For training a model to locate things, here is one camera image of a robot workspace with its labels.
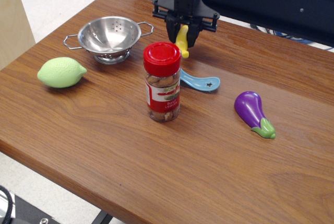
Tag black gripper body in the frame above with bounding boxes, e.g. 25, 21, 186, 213
152, 0, 220, 32

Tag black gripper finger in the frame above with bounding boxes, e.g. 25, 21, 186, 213
187, 21, 201, 48
165, 15, 182, 43

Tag yellow toy banana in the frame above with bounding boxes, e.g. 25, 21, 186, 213
175, 25, 189, 58

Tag small steel colander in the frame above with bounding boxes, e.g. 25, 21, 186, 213
63, 16, 154, 65

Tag red-lidded bay leaves jar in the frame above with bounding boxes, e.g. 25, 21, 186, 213
143, 41, 181, 122

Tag light blue toy spoon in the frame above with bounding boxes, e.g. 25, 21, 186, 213
180, 69, 220, 92

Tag purple toy eggplant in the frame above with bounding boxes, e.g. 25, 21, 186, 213
234, 91, 276, 139

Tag green toy lime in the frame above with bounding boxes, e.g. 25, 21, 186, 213
37, 57, 87, 88

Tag light wooden panel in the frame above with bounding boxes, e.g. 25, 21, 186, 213
1, 0, 35, 69

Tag blue and black cables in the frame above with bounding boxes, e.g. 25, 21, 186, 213
250, 23, 334, 52

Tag black table leg bracket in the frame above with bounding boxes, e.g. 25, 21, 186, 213
10, 194, 113, 224

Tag aluminium rail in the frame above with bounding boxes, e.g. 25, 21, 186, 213
0, 191, 16, 218

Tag black braided cable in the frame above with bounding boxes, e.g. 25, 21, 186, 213
0, 185, 14, 224

